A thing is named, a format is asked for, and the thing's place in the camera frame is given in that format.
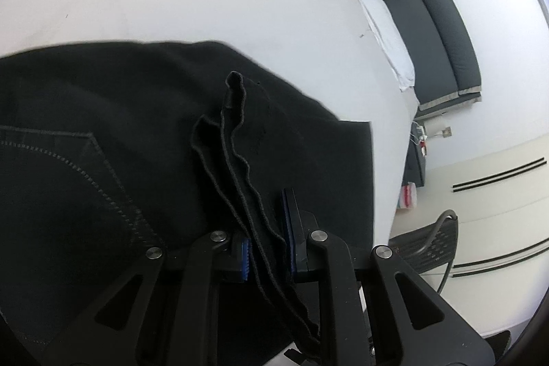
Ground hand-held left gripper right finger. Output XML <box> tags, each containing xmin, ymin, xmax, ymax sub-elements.
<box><xmin>281</xmin><ymin>189</ymin><xmax>495</xmax><ymax>366</ymax></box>

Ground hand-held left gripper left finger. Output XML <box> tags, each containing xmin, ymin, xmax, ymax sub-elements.
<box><xmin>38</xmin><ymin>232</ymin><xmax>252</xmax><ymax>366</ymax></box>

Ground black denim pants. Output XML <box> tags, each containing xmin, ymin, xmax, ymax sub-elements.
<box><xmin>0</xmin><ymin>40</ymin><xmax>374</xmax><ymax>366</ymax></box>

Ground striped bag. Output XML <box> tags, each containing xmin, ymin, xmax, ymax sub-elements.
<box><xmin>399</xmin><ymin>184</ymin><xmax>418</xmax><ymax>211</ymax></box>

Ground dark nightstand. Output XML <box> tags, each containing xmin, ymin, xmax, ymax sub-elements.
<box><xmin>403</xmin><ymin>119</ymin><xmax>430</xmax><ymax>187</ymax></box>

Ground black mesh chair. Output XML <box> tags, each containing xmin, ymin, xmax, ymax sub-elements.
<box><xmin>388</xmin><ymin>209</ymin><xmax>459</xmax><ymax>295</ymax></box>

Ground white pillow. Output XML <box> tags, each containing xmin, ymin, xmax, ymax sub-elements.
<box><xmin>352</xmin><ymin>0</ymin><xmax>417</xmax><ymax>92</ymax></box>

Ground grey padded headboard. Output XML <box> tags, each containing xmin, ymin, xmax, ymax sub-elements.
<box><xmin>377</xmin><ymin>0</ymin><xmax>483</xmax><ymax>120</ymax></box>

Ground white charger cable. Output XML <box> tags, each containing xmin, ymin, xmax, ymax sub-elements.
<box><xmin>411</xmin><ymin>123</ymin><xmax>430</xmax><ymax>156</ymax></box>

